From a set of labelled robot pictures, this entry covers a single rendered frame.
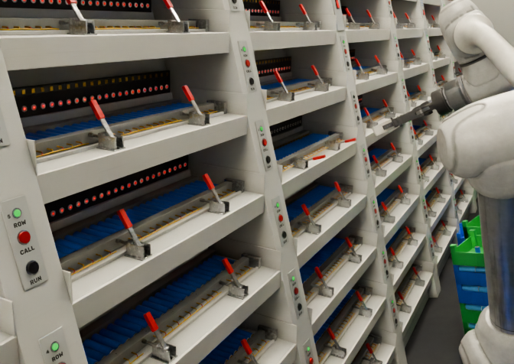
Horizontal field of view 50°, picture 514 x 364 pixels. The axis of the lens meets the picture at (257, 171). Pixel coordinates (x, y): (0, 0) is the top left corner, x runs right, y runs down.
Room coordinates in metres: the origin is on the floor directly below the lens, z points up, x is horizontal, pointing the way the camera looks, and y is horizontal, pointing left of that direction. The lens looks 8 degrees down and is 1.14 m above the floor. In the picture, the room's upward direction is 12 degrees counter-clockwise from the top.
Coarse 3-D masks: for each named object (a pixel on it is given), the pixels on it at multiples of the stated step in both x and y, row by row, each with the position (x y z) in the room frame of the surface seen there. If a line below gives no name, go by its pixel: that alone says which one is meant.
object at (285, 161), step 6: (324, 138) 1.81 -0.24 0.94; (330, 138) 1.82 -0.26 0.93; (336, 138) 1.87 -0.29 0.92; (318, 144) 1.73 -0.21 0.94; (324, 144) 1.77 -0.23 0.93; (300, 150) 1.64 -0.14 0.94; (306, 150) 1.64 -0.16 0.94; (312, 150) 1.68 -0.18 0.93; (288, 156) 1.56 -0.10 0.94; (294, 156) 1.57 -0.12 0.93; (300, 156) 1.60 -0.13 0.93; (306, 156) 1.62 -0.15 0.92; (282, 162) 1.50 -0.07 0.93; (288, 162) 1.53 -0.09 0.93; (288, 168) 1.49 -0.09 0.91
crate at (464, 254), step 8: (472, 232) 2.17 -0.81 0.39; (472, 240) 2.18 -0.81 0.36; (480, 240) 2.17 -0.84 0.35; (456, 248) 2.05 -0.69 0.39; (464, 248) 2.13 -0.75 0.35; (472, 248) 2.18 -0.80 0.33; (480, 248) 2.16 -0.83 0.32; (456, 256) 2.04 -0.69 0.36; (464, 256) 2.02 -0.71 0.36; (472, 256) 1.99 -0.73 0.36; (480, 256) 1.97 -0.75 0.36; (456, 264) 2.05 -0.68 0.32; (464, 264) 2.02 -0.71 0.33; (472, 264) 2.00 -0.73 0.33; (480, 264) 1.97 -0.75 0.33
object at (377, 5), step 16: (352, 0) 2.57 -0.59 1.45; (368, 0) 2.53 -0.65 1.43; (384, 0) 2.50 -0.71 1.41; (352, 16) 2.58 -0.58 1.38; (368, 16) 2.54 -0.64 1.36; (384, 16) 2.50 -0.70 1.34; (352, 48) 2.59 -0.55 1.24; (368, 48) 2.55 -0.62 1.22; (384, 48) 2.52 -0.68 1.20; (400, 64) 2.55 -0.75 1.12; (400, 80) 2.51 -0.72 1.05; (368, 96) 2.57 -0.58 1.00; (384, 96) 2.54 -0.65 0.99; (400, 96) 2.50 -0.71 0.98; (400, 128) 2.51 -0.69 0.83; (400, 176) 2.53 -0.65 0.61; (416, 176) 2.50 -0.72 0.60; (416, 208) 2.51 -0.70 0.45; (432, 288) 2.50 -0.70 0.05
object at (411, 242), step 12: (408, 228) 2.50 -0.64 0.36; (420, 228) 2.50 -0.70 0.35; (396, 240) 2.35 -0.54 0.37; (408, 240) 2.37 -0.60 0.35; (420, 240) 2.42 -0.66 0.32; (396, 252) 2.28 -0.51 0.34; (408, 252) 2.28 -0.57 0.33; (396, 264) 2.13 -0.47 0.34; (408, 264) 2.20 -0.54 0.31; (396, 276) 2.06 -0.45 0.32; (396, 288) 2.04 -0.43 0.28
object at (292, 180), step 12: (288, 132) 1.85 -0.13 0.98; (312, 132) 1.97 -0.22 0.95; (324, 132) 1.94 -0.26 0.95; (336, 132) 1.90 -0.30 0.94; (348, 132) 1.90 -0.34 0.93; (348, 144) 1.85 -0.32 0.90; (312, 156) 1.67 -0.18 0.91; (336, 156) 1.71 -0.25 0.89; (348, 156) 1.82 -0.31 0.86; (312, 168) 1.55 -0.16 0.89; (324, 168) 1.63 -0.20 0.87; (288, 180) 1.41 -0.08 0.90; (300, 180) 1.47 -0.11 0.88; (312, 180) 1.56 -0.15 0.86; (288, 192) 1.41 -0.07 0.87
